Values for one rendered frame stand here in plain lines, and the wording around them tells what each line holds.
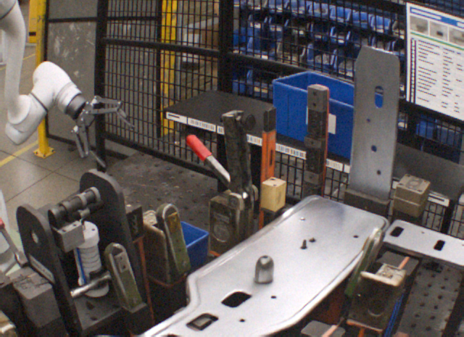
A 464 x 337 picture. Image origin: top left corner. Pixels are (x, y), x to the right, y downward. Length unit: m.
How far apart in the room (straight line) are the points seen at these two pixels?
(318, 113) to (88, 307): 0.69
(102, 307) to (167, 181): 1.09
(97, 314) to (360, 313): 0.46
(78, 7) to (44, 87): 1.89
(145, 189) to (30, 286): 1.17
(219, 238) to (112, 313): 0.33
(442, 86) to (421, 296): 0.57
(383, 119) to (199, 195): 0.87
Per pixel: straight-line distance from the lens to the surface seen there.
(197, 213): 1.82
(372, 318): 0.99
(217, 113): 1.62
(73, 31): 3.63
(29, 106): 1.69
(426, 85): 1.46
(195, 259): 1.54
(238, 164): 1.09
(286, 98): 1.46
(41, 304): 0.85
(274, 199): 1.17
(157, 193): 1.93
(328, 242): 1.11
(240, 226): 1.14
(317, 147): 1.35
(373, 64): 1.20
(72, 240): 0.85
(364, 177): 1.29
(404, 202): 1.23
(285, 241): 1.11
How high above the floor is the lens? 1.58
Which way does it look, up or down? 24 degrees down
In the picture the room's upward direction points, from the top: 1 degrees clockwise
